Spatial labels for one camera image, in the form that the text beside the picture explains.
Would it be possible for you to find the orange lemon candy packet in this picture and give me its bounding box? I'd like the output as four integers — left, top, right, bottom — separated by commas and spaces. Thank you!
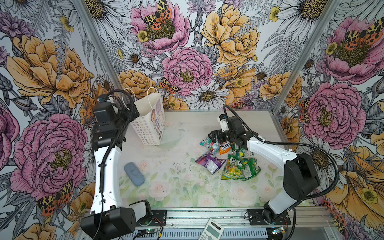
219, 142, 232, 155

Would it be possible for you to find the teal Fox's candy packet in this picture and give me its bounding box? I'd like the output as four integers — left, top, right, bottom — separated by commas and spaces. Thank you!
200, 137, 221, 155

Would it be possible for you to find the purple snack packet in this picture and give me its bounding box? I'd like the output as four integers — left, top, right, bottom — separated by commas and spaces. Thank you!
196, 153, 226, 175

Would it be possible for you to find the white paper bag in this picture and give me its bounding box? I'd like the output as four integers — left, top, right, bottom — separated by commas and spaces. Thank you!
128, 87, 166, 146

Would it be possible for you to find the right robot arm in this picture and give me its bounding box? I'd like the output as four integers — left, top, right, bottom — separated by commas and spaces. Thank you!
209, 114, 321, 225

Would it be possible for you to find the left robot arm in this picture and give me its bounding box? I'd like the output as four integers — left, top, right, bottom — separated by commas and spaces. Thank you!
81, 102, 153, 240

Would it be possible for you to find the green snack packet upper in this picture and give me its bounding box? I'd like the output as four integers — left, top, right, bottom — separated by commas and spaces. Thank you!
232, 143, 254, 159

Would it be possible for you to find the yellow green snack packet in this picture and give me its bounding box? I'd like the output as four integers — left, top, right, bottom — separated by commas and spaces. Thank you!
221, 155, 244, 180

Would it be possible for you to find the green snack packet right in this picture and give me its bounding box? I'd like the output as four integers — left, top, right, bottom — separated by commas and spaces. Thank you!
242, 158, 261, 182

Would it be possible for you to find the blue grey oval case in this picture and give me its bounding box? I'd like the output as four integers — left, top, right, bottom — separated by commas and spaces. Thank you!
124, 163, 145, 187

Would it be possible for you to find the white calculator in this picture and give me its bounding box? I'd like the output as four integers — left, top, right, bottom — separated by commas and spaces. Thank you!
199, 218, 224, 240

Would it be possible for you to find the green circuit board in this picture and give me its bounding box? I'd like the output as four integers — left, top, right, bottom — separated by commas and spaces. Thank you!
137, 228, 164, 238

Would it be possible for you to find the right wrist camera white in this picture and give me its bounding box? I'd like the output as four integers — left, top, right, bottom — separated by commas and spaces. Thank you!
218, 117, 229, 132

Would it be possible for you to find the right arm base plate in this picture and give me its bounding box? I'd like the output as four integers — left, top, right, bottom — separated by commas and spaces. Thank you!
243, 209, 292, 226

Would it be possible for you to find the aluminium front rail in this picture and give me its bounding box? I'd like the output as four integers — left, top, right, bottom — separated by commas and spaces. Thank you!
76, 206, 335, 230

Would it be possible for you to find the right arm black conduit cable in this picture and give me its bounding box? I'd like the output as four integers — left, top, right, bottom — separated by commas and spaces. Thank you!
222, 104, 340, 201

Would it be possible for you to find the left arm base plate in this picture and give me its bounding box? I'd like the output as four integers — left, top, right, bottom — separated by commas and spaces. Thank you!
136, 210, 168, 227

